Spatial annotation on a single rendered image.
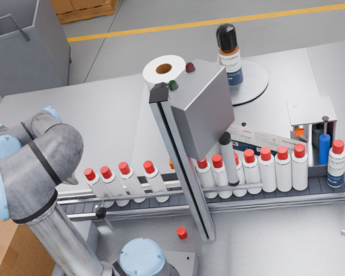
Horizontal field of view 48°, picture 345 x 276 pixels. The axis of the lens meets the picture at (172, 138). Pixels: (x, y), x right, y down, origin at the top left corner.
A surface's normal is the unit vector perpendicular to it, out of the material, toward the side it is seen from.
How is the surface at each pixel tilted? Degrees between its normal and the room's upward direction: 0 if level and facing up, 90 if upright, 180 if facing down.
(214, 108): 90
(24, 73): 93
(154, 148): 0
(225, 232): 0
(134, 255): 9
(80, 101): 0
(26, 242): 90
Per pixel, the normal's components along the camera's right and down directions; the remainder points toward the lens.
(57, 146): 0.45, -0.48
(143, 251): -0.10, -0.73
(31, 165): 0.18, -0.25
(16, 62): 0.17, 0.74
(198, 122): 0.76, 0.33
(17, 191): 0.45, 0.18
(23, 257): 0.96, -0.06
